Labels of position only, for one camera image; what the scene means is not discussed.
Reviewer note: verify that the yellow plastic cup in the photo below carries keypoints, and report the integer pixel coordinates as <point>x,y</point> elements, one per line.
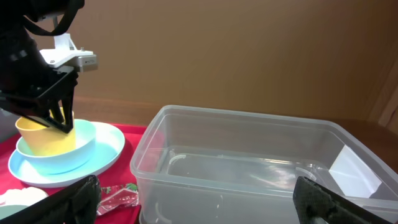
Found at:
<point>44,141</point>

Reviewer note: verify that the crumpled white tissue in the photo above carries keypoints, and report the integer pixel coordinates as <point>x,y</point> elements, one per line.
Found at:
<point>26,196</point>

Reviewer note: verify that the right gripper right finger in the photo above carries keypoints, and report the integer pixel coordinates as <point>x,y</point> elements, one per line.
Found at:
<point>316,204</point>

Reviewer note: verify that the red snack wrapper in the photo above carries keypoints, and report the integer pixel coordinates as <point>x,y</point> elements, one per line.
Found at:
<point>116,197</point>

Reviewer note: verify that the green bowl with food scraps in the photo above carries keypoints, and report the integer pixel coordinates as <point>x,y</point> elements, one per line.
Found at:
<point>8,210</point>

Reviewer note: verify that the clear plastic bin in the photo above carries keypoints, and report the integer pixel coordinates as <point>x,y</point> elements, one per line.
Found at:
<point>202,165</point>

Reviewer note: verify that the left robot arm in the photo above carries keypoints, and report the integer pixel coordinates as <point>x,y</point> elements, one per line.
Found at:
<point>20,19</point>

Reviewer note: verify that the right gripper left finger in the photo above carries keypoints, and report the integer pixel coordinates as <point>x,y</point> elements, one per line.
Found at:
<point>75,204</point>

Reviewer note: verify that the light blue plate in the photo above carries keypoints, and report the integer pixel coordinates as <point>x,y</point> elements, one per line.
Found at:
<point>109,145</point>

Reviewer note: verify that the light blue bowl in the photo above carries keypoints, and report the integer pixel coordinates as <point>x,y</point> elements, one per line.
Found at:
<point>85,133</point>

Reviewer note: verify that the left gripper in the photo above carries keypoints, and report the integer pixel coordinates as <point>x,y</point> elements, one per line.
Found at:
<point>43,96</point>

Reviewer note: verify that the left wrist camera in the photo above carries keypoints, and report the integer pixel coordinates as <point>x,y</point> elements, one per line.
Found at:
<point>65,53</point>

